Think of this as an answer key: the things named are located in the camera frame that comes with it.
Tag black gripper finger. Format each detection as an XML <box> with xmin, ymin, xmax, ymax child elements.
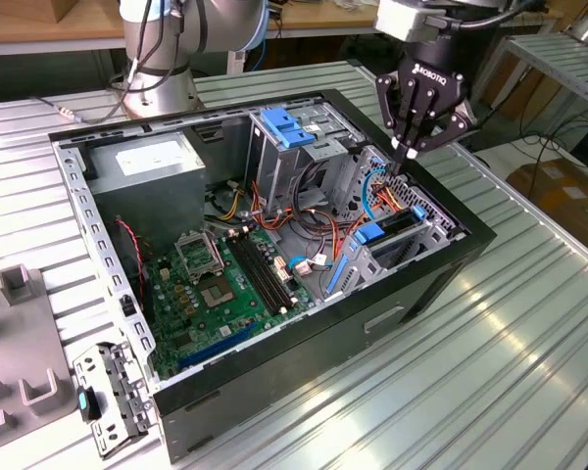
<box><xmin>405</xmin><ymin>105</ymin><xmax>471</xmax><ymax>160</ymax></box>
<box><xmin>374</xmin><ymin>72</ymin><xmax>414</xmax><ymax>174</ymax></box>

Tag orange power wire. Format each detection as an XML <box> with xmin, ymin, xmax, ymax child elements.
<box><xmin>371</xmin><ymin>180</ymin><xmax>416</xmax><ymax>212</ymax></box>

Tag blue data wire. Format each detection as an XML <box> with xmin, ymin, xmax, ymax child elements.
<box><xmin>361</xmin><ymin>165</ymin><xmax>391</xmax><ymax>221</ymax></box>

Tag hard disk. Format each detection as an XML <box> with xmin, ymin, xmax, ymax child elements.
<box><xmin>322</xmin><ymin>204</ymin><xmax>427</xmax><ymax>298</ymax></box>

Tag metal disk bay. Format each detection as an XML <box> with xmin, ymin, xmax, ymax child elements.
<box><xmin>318</xmin><ymin>205</ymin><xmax>466</xmax><ymax>303</ymax></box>

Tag metal slat side table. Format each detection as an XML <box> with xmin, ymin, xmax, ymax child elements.
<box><xmin>469</xmin><ymin>31</ymin><xmax>588</xmax><ymax>143</ymax></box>

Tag metal drive cage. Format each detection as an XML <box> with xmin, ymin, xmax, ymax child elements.
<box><xmin>247</xmin><ymin>100</ymin><xmax>364</xmax><ymax>212</ymax></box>

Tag large labelled cardboard box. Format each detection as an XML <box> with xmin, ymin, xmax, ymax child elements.
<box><xmin>507</xmin><ymin>159</ymin><xmax>588</xmax><ymax>246</ymax></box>

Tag black RAM slot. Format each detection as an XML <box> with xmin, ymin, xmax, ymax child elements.
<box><xmin>226</xmin><ymin>233</ymin><xmax>286</xmax><ymax>317</ymax></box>
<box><xmin>237</xmin><ymin>229</ymin><xmax>298</xmax><ymax>308</ymax></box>

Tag metal socket cover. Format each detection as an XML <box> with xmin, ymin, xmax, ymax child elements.
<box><xmin>173</xmin><ymin>229</ymin><xmax>225</xmax><ymax>284</ymax></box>

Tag green motherboard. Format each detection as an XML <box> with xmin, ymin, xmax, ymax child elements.
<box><xmin>141</xmin><ymin>227</ymin><xmax>319</xmax><ymax>381</ymax></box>

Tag CPU socket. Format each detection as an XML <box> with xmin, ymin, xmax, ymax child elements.
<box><xmin>198</xmin><ymin>276</ymin><xmax>236</xmax><ymax>309</ymax></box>

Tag black open PC case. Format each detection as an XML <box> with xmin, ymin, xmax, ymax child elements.
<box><xmin>47</xmin><ymin>87</ymin><xmax>499</xmax><ymax>464</ymax></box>

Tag grey power supply unit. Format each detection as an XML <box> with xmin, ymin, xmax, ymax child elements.
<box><xmin>85</xmin><ymin>130</ymin><xmax>208</xmax><ymax>246</ymax></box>

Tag blue expansion slot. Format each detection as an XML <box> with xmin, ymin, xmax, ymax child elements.
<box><xmin>178</xmin><ymin>320</ymin><xmax>259</xmax><ymax>369</ymax></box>

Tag small brown box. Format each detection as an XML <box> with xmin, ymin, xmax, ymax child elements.
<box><xmin>53</xmin><ymin>0</ymin><xmax>123</xmax><ymax>24</ymax></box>

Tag wooden desk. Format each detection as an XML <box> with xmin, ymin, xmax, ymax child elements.
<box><xmin>0</xmin><ymin>0</ymin><xmax>567</xmax><ymax>94</ymax></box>

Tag black clip with blue button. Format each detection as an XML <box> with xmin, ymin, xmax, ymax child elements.
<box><xmin>75</xmin><ymin>385</ymin><xmax>103</xmax><ymax>422</ymax></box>

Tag grey parts rack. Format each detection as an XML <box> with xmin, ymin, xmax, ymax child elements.
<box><xmin>0</xmin><ymin>263</ymin><xmax>87</xmax><ymax>445</ymax></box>

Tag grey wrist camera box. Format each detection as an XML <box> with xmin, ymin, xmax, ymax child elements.
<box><xmin>374</xmin><ymin>0</ymin><xmax>455</xmax><ymax>43</ymax></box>

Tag thick black camera cable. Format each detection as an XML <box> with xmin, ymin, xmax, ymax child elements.
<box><xmin>423</xmin><ymin>4</ymin><xmax>525</xmax><ymax>33</ymax></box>

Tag blue plastic drive bracket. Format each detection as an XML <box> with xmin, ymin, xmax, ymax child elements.
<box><xmin>260</xmin><ymin>108</ymin><xmax>317</xmax><ymax>151</ymax></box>

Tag orange red wire bundle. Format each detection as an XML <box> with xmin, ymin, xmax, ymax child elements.
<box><xmin>247</xmin><ymin>188</ymin><xmax>368</xmax><ymax>263</ymax></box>

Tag white plug with blue wire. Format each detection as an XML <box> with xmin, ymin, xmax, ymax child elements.
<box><xmin>286</xmin><ymin>253</ymin><xmax>335</xmax><ymax>279</ymax></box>

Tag yellow orange wire bundle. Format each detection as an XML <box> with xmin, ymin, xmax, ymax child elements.
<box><xmin>218</xmin><ymin>180</ymin><xmax>244</xmax><ymax>221</ymax></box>

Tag red black twisted wire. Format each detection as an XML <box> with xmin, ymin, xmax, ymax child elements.
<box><xmin>115</xmin><ymin>217</ymin><xmax>146</xmax><ymax>298</ymax></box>

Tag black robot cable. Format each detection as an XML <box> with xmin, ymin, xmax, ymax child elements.
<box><xmin>28</xmin><ymin>58</ymin><xmax>138</xmax><ymax>124</ymax></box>

